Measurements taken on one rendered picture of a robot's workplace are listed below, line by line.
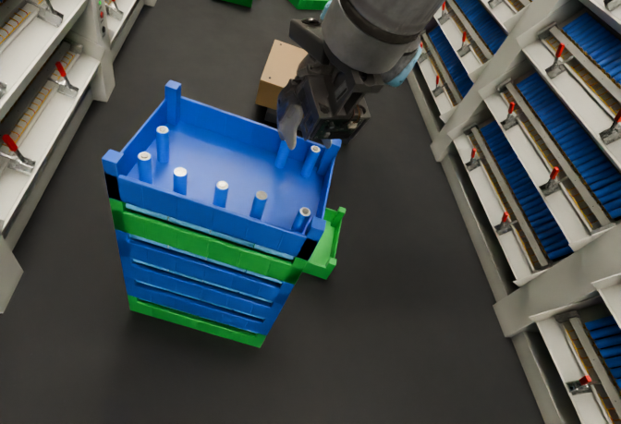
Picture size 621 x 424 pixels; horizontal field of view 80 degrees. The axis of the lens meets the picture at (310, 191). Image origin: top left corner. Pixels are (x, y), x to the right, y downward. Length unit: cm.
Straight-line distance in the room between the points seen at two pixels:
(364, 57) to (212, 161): 35
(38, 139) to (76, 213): 20
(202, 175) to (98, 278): 45
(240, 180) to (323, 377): 52
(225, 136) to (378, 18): 41
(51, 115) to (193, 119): 49
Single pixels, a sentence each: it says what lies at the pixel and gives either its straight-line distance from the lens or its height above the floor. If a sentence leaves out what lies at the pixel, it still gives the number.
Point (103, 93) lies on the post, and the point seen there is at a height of 3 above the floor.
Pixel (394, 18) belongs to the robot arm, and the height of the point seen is 75.
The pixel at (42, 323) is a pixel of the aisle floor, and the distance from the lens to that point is 96.
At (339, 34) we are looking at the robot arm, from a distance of 38.
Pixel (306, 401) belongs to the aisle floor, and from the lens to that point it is 91.
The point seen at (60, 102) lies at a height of 16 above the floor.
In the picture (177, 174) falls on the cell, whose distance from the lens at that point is 53.
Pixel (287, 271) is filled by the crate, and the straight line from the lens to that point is 59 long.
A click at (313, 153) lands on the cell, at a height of 46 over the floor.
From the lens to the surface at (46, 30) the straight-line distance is 103.
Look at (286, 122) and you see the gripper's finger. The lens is 53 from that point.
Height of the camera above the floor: 86
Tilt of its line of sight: 46 degrees down
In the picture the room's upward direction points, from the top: 24 degrees clockwise
